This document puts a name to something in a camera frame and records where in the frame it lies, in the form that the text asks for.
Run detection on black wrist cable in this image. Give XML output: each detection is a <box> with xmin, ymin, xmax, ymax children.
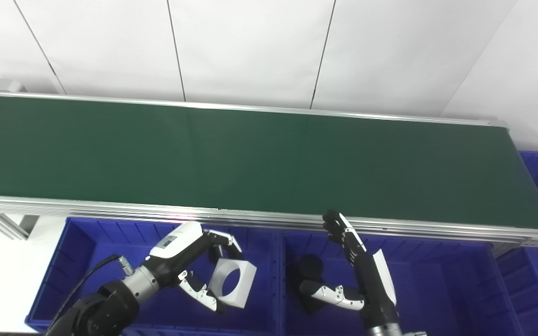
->
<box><xmin>52</xmin><ymin>253</ymin><xmax>134</xmax><ymax>332</ymax></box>

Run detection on black part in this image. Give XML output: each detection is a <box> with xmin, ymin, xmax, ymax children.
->
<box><xmin>290</xmin><ymin>254</ymin><xmax>328</xmax><ymax>314</ymax></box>

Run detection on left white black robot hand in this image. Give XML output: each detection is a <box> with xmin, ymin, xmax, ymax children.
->
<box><xmin>150</xmin><ymin>222</ymin><xmax>244</xmax><ymax>313</ymax></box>

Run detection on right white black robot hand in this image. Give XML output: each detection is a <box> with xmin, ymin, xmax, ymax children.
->
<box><xmin>299</xmin><ymin>209</ymin><xmax>399</xmax><ymax>327</ymax></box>

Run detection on green conveyor belt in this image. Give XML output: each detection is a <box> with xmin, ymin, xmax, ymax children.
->
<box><xmin>0</xmin><ymin>90</ymin><xmax>538</xmax><ymax>249</ymax></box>
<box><xmin>0</xmin><ymin>95</ymin><xmax>538</xmax><ymax>230</ymax></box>

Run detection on aluminium conveyor leg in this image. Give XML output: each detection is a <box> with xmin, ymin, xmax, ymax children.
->
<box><xmin>0</xmin><ymin>212</ymin><xmax>40</xmax><ymax>241</ymax></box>

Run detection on white square part with hole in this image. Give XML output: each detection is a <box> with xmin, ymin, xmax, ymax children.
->
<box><xmin>208</xmin><ymin>258</ymin><xmax>257</xmax><ymax>309</ymax></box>

